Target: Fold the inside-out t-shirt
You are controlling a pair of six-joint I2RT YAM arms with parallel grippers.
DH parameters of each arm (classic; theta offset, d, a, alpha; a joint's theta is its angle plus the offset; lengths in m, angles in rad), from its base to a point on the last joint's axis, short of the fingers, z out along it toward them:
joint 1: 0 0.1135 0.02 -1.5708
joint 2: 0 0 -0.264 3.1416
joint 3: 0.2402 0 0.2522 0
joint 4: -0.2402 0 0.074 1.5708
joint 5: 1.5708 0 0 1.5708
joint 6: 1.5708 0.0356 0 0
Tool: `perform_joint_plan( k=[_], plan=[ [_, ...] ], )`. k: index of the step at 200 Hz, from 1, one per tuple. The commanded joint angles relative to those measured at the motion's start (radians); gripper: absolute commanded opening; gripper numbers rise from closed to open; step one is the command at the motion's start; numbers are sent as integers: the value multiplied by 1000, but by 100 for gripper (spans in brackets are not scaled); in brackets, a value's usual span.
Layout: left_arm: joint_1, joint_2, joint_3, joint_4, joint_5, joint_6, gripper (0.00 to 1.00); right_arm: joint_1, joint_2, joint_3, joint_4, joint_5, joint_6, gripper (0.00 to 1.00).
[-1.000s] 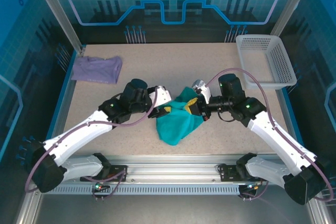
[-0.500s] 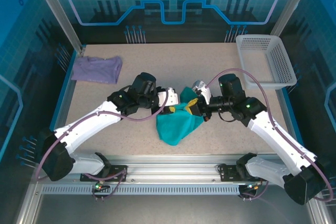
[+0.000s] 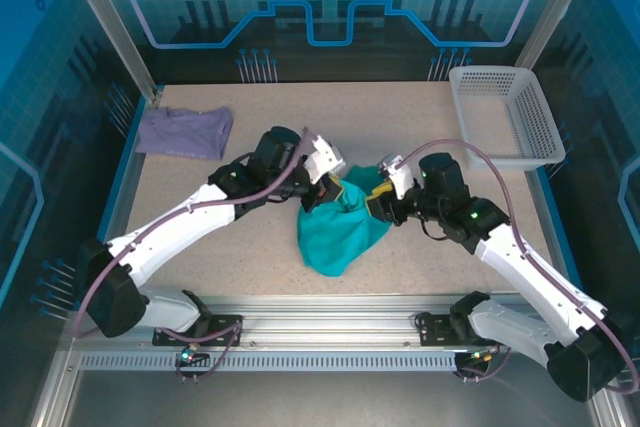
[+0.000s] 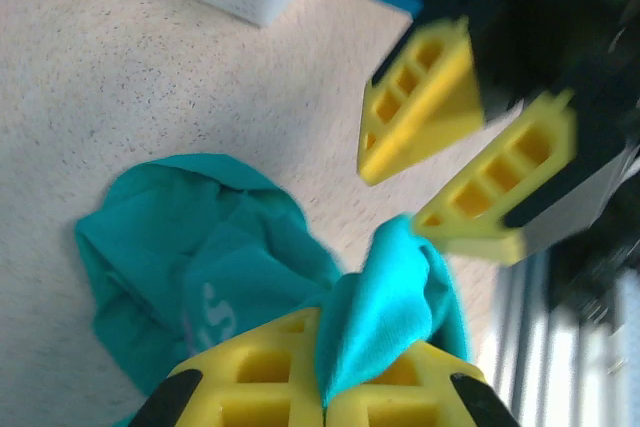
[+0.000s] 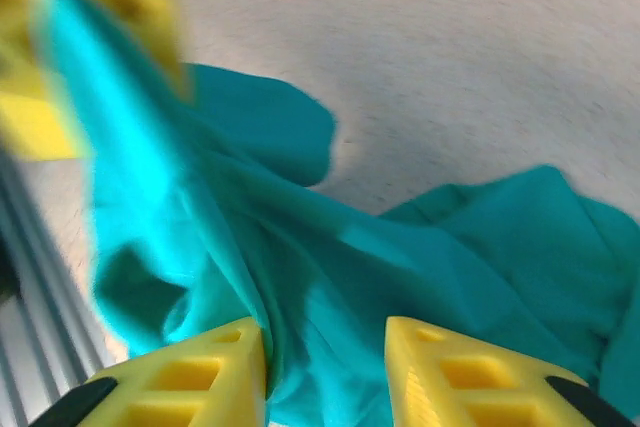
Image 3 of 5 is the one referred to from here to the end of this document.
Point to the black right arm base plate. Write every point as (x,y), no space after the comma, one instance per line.
(435,329)

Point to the aluminium frame post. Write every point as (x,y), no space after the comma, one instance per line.
(107,27)
(555,12)

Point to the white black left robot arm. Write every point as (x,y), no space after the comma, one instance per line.
(170,227)

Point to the folded purple t-shirt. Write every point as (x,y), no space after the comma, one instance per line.
(185,129)

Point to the small lit connector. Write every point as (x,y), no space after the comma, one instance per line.
(480,356)
(187,356)

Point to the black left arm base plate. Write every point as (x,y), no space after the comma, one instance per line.
(225,329)

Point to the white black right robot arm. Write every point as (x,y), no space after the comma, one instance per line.
(525,267)

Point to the teal t-shirt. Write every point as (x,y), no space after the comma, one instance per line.
(335,237)

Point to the aluminium mounting rail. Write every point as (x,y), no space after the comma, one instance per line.
(325,322)

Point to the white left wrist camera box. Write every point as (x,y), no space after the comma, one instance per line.
(322,157)

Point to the white perforated plastic basket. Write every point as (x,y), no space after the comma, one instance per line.
(500,157)

